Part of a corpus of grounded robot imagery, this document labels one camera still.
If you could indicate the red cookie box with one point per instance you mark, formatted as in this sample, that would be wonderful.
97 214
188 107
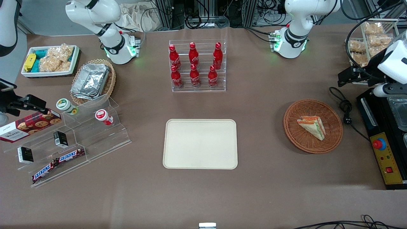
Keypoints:
28 125

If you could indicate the clear bag of rice crackers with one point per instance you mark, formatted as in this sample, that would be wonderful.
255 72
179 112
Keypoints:
55 58

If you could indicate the aluminium profile frame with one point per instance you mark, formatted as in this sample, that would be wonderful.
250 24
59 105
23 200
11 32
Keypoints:
163 14
249 12

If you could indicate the bagged fried snack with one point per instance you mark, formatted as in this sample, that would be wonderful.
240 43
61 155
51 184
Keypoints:
373 28
376 51
380 39
359 58
356 46

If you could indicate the beige plastic tray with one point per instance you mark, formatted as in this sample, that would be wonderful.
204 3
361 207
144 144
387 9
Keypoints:
200 144

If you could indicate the green lid yogurt cup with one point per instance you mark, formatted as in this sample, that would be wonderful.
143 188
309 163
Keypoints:
65 105

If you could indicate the clear acrylic step shelf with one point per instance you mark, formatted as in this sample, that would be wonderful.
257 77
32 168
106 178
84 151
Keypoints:
105 140

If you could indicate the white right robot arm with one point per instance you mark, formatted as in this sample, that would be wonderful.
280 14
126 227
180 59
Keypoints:
95 12

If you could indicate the teal snack pack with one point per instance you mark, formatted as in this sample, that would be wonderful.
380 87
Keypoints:
40 54

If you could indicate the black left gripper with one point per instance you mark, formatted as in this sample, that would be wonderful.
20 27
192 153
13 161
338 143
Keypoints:
375 64

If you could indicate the clear plastic container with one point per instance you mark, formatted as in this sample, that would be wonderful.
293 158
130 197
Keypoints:
399 111

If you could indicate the red cola bottle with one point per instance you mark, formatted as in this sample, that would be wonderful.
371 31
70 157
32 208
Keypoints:
176 78
217 57
174 57
212 78
193 54
195 77

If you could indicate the yellow snack pack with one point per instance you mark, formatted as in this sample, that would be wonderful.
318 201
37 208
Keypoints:
29 62

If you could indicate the aluminium foil container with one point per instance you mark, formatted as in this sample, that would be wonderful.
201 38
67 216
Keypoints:
90 79

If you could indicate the small black box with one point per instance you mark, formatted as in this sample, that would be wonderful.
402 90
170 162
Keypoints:
25 155
60 139

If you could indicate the clear acrylic bottle rack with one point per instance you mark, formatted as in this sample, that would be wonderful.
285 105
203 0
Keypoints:
203 90

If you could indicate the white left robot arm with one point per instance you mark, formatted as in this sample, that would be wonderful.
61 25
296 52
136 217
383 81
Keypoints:
295 19

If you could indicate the white rectangular snack bin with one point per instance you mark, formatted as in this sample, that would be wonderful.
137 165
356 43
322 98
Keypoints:
74 58

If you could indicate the snickers chocolate bar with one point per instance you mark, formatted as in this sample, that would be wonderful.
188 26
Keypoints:
71 155
44 171

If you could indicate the cream cloth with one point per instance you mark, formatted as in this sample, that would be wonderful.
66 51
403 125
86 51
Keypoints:
136 16

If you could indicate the triangular sandwich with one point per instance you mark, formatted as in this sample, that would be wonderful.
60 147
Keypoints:
313 126

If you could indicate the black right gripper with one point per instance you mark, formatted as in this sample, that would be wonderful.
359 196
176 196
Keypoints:
9 105

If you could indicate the black machine with yellow panel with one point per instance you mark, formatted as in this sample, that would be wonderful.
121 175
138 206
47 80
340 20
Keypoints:
386 171

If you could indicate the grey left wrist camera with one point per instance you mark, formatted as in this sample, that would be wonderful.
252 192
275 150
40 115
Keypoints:
386 90

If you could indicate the round brown wicker basket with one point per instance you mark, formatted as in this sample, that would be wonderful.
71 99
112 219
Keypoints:
295 133

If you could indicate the oval light wicker basket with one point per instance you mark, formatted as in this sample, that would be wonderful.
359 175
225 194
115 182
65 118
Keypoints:
111 79

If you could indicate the red lid yogurt cup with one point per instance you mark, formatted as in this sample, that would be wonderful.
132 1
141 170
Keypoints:
102 116

